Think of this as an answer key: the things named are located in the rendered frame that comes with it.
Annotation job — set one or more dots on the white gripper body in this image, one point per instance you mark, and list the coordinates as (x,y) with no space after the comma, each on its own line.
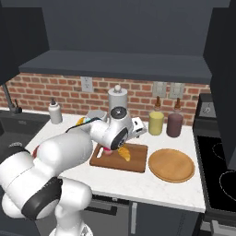
(139,132)

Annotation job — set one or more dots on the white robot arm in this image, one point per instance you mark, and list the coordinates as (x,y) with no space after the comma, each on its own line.
(61,153)

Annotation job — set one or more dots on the golden croissant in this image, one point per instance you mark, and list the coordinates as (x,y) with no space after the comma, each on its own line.
(125,154)

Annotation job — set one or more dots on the brown wooden cutting board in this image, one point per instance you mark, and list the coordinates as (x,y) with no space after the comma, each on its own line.
(138,158)

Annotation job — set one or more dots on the yellow sauce bottle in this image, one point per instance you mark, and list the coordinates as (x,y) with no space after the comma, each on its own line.
(156,123)

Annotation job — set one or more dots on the pink pastry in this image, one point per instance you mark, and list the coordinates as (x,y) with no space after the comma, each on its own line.
(108,151)

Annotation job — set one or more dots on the dark red sauce bottle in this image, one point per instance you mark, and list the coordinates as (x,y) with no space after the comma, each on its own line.
(174,124)

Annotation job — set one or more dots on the grey small appliance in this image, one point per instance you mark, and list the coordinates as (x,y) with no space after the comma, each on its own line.
(96,115)

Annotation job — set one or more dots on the round wooden plate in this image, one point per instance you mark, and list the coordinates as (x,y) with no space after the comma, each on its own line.
(171,166)

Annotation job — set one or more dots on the yellow orange pastry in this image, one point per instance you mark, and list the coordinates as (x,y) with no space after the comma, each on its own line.
(80,120)

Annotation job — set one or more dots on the white squeeze bottle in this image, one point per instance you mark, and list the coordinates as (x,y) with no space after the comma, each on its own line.
(55,113)

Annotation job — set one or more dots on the black stove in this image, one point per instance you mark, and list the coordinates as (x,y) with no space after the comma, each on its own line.
(215,172)

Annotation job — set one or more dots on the dark drawer front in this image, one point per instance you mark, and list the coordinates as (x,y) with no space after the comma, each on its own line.
(110,219)

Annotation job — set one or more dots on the dark lower cupboard door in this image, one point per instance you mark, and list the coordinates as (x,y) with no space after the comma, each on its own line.
(166,221)

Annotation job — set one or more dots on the dark cupboard door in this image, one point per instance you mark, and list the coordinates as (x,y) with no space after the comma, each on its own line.
(21,40)
(166,221)

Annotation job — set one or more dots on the dark tall cupboard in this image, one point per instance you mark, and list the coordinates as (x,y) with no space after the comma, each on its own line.
(222,76)

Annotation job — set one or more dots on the red pastry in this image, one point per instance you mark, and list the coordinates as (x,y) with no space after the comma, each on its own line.
(35,151)

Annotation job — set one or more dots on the dark sink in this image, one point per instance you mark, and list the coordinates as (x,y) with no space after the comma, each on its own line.
(15,129)

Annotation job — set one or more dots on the black tap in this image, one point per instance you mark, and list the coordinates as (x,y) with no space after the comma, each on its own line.
(12,104)

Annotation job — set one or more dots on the dark upper cupboard door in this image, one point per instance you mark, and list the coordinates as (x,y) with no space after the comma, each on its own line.
(21,40)

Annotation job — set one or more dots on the white wall switch plate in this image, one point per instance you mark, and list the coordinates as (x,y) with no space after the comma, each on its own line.
(159,89)
(176,90)

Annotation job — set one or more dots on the single white wall outlet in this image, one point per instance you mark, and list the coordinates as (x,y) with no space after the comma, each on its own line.
(87,84)

